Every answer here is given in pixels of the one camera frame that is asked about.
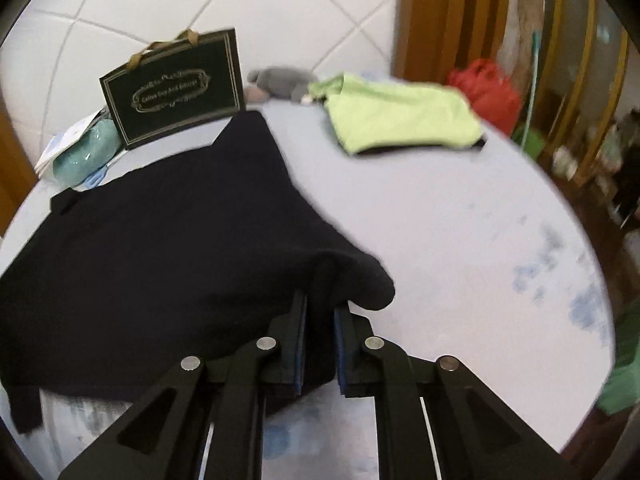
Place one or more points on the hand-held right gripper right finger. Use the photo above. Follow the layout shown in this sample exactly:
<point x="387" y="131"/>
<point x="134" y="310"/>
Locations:
<point x="342" y="355"/>

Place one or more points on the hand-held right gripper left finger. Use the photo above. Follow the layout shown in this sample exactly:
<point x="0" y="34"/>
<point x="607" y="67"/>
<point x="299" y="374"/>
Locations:
<point x="300" y="355"/>

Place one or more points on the black garment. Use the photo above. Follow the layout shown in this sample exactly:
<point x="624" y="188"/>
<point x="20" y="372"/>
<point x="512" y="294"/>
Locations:
<point x="165" y="260"/>

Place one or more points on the white floral tablecloth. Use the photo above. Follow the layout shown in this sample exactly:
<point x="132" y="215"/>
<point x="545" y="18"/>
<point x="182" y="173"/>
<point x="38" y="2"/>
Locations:
<point x="450" y="240"/>

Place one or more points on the light green garment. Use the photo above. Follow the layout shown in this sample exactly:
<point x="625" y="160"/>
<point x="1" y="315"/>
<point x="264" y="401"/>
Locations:
<point x="400" y="115"/>

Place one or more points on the grey plush toy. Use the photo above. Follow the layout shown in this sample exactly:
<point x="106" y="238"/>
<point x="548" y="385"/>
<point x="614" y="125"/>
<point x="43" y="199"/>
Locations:
<point x="280" y="82"/>

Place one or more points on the green cloth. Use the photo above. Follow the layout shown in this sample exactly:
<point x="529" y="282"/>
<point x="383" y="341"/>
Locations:
<point x="620" y="365"/>

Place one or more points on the teal ceramic bowl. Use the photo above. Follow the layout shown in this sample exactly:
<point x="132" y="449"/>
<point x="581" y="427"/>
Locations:
<point x="87" y="150"/>

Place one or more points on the red bag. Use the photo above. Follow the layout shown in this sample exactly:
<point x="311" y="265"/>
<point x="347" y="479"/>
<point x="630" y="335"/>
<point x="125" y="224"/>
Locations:
<point x="487" y="92"/>

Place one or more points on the wooden glass cabinet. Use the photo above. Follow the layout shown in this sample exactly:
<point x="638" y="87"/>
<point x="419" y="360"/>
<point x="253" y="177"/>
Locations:
<point x="590" y="75"/>

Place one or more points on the wooden door frame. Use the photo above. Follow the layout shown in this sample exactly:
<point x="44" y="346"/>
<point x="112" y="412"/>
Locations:
<point x="450" y="15"/>

